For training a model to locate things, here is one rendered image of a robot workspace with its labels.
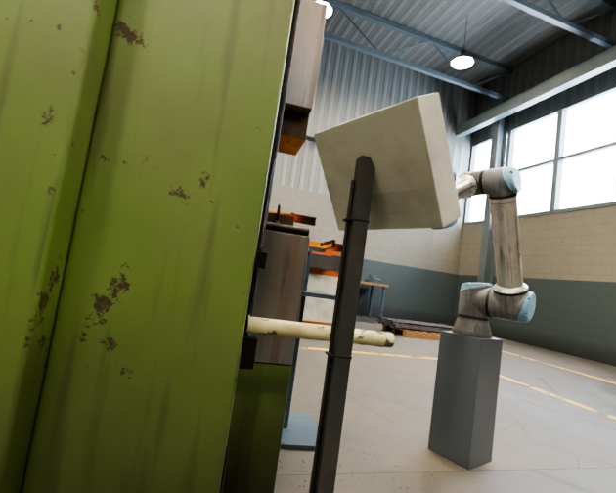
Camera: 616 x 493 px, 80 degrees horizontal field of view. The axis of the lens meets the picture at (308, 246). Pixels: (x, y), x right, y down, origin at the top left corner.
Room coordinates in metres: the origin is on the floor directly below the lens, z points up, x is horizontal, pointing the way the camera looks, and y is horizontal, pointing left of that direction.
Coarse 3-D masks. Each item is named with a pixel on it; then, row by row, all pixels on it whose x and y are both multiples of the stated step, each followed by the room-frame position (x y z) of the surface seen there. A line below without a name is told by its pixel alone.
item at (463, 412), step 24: (456, 336) 1.88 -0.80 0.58; (456, 360) 1.87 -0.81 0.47; (480, 360) 1.78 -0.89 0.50; (456, 384) 1.86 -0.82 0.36; (480, 384) 1.79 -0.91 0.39; (432, 408) 1.95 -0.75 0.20; (456, 408) 1.85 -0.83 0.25; (480, 408) 1.81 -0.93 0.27; (432, 432) 1.93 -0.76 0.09; (456, 432) 1.84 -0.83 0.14; (480, 432) 1.82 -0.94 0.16; (456, 456) 1.83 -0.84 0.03; (480, 456) 1.83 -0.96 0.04
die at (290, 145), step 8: (288, 112) 1.29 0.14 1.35; (296, 112) 1.30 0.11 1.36; (288, 120) 1.29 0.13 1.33; (296, 120) 1.30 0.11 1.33; (304, 120) 1.31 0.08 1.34; (288, 128) 1.29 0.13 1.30; (296, 128) 1.30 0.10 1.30; (304, 128) 1.31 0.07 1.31; (280, 136) 1.31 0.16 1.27; (288, 136) 1.30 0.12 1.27; (296, 136) 1.30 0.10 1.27; (304, 136) 1.31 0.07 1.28; (280, 144) 1.39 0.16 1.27; (288, 144) 1.38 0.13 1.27; (296, 144) 1.37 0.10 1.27; (280, 152) 1.48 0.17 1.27; (288, 152) 1.47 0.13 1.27; (296, 152) 1.46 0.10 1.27
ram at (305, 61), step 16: (304, 0) 1.24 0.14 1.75; (304, 16) 1.24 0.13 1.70; (320, 16) 1.25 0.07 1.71; (304, 32) 1.24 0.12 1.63; (320, 32) 1.26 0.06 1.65; (304, 48) 1.25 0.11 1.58; (320, 48) 1.26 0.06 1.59; (304, 64) 1.25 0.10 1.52; (288, 80) 1.24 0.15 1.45; (304, 80) 1.25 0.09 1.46; (288, 96) 1.24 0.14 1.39; (304, 96) 1.25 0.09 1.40; (304, 112) 1.30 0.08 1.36
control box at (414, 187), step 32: (352, 128) 0.87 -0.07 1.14; (384, 128) 0.80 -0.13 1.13; (416, 128) 0.74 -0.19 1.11; (352, 160) 0.91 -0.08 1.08; (384, 160) 0.83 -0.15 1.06; (416, 160) 0.77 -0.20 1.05; (448, 160) 0.79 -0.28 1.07; (384, 192) 0.87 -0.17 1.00; (416, 192) 0.81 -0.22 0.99; (448, 192) 0.79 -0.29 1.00; (384, 224) 0.92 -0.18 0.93; (416, 224) 0.84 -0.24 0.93; (448, 224) 0.80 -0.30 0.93
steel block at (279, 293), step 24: (264, 240) 1.25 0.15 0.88; (288, 240) 1.27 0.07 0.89; (288, 264) 1.27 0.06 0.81; (264, 288) 1.26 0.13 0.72; (288, 288) 1.28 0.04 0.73; (264, 312) 1.26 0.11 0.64; (288, 312) 1.28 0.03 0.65; (264, 336) 1.26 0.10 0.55; (264, 360) 1.27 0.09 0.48; (288, 360) 1.28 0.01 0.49
